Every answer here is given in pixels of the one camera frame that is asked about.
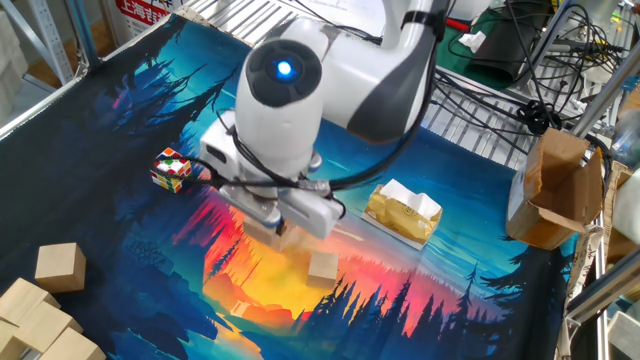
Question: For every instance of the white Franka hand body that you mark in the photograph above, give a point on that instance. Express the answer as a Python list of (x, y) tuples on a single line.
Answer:
[(315, 212)]

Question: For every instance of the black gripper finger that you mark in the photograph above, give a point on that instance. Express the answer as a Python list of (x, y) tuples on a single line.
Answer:
[(282, 227)]

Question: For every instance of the large plain wooden cube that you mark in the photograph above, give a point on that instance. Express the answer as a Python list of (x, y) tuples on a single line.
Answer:
[(45, 327), (72, 347), (260, 232), (322, 270), (60, 267), (7, 342), (22, 300)]

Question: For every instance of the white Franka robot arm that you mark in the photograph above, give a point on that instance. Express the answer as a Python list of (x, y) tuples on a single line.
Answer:
[(280, 130)]

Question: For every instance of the gold tissue pack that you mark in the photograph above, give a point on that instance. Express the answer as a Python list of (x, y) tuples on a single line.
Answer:
[(400, 217)]

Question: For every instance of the Rubik's cube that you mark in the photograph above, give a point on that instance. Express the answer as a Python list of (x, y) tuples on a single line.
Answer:
[(172, 172)]

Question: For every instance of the colourful sunset printed mat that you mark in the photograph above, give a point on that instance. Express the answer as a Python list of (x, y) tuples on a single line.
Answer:
[(125, 200)]

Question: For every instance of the green table mat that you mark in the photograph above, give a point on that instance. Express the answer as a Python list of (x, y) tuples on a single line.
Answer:
[(450, 55)]

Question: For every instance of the crumpled white tissue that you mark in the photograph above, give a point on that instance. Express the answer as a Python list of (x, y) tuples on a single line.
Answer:
[(472, 41)]

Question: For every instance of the cardboard box with label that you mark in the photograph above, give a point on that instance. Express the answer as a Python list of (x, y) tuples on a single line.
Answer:
[(555, 190)]

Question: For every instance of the black pouch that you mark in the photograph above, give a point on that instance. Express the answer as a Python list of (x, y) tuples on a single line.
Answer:
[(505, 45)]

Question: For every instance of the red white printed sign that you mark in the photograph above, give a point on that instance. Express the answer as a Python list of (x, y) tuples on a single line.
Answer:
[(142, 10)]

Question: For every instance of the white perforated strut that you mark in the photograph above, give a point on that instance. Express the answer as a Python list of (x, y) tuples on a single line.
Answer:
[(47, 35)]

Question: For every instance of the brown cardboard carton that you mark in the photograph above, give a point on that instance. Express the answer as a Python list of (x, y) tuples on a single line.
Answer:
[(617, 247)]

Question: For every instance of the white plastic container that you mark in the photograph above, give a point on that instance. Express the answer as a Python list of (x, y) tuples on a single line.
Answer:
[(629, 200)]

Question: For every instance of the blue grey upright post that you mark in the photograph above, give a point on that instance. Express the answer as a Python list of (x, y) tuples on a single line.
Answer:
[(82, 35)]

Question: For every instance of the aluminium frame beam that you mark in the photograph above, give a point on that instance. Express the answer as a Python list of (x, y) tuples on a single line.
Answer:
[(605, 92), (547, 40)]

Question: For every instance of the aluminium frame rail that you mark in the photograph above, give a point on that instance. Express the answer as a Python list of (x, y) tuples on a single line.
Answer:
[(605, 290)]

